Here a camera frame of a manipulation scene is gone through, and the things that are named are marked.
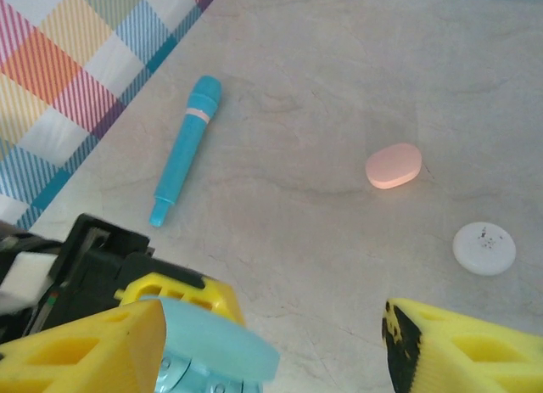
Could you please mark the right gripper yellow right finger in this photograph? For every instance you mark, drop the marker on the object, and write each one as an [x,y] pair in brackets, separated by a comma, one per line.
[466,359]

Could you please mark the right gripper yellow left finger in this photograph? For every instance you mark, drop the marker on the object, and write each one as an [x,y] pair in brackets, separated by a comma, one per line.
[85,355]

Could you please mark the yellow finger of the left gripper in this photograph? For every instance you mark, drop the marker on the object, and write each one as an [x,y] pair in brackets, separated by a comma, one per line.
[178,289]

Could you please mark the blue earbud charging case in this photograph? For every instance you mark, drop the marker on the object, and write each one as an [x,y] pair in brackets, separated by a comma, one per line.
[212,333]

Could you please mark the white earbud charging case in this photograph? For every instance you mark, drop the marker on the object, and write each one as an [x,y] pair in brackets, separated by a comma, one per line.
[484,248]

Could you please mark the pink earbud charging case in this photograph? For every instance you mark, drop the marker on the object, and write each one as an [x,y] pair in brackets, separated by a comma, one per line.
[393,166]

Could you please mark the teal pen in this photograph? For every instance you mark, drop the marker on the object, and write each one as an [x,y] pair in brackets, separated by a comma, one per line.
[191,134]

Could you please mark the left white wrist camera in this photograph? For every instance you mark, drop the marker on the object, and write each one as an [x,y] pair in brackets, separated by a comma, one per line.
[21,278]

